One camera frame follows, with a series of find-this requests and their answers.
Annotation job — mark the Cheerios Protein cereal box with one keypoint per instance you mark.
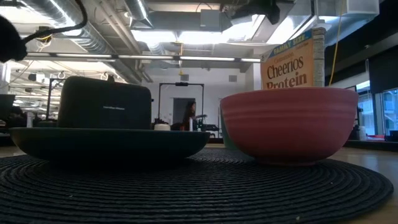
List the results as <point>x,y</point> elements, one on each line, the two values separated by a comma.
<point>289,67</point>

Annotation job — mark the round black woven placemat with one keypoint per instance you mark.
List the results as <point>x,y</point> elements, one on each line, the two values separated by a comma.
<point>199,193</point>

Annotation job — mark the black toaster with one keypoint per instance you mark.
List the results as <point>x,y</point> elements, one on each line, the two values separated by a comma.
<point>102,105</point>

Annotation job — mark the white round background object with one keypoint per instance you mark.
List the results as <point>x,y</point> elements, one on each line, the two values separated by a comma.
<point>162,127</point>

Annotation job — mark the black background stand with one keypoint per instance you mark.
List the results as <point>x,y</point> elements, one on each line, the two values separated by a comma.
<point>49,96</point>

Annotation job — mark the pink ribbed bowl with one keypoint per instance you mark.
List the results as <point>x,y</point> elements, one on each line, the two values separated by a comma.
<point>289,124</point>

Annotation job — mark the silver ceiling air duct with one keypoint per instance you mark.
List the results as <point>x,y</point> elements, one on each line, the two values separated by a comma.
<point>93,34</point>

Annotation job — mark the person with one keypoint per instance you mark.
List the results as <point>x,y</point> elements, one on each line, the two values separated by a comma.
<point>189,115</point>

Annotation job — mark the black rectangular frame stand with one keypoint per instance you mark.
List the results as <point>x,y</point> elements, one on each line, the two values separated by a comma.
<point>181,84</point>

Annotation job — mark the dark green plate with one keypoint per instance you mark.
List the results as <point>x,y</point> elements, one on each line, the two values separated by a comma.
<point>109,144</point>

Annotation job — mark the long ceiling light bar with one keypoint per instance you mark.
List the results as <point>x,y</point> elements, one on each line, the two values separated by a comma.
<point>140,57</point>

